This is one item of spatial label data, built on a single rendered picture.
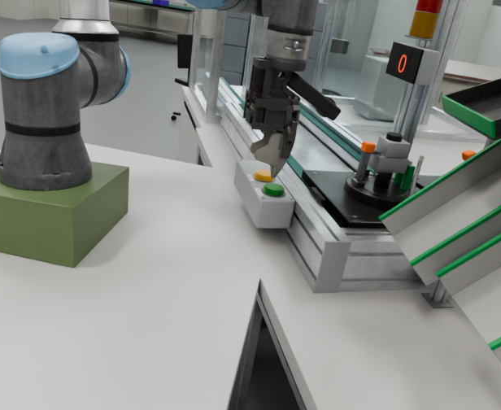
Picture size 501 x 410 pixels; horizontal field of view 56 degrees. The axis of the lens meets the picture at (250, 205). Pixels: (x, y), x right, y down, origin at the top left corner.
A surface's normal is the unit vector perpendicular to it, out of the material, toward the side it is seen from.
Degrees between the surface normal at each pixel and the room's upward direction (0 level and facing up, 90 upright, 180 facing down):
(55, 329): 0
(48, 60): 84
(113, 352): 0
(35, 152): 69
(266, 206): 90
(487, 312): 45
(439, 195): 90
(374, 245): 90
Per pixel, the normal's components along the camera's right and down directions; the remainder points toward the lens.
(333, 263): 0.23, 0.44
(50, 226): -0.15, 0.40
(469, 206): -0.60, -0.71
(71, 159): 0.82, 0.00
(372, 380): 0.14, -0.90
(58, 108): 0.72, 0.33
